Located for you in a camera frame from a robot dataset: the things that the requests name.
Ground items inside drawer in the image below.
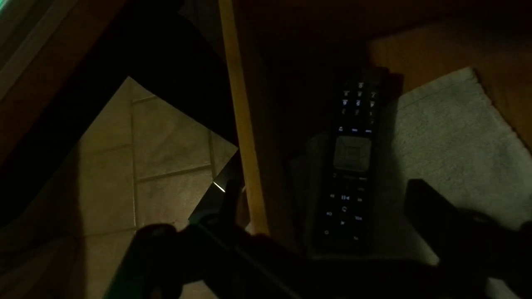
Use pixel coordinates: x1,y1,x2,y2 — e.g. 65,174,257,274
289,65,532,299

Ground open wooden drawer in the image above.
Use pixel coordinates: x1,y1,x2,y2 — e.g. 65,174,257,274
216,0,532,299

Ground black remote control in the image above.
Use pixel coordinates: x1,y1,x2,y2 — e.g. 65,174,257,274
312,68,392,256

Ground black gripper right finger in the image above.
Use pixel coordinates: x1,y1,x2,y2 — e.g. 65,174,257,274
404,177,532,289

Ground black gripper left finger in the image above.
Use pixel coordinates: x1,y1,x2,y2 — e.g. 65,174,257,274
186,156,246,231

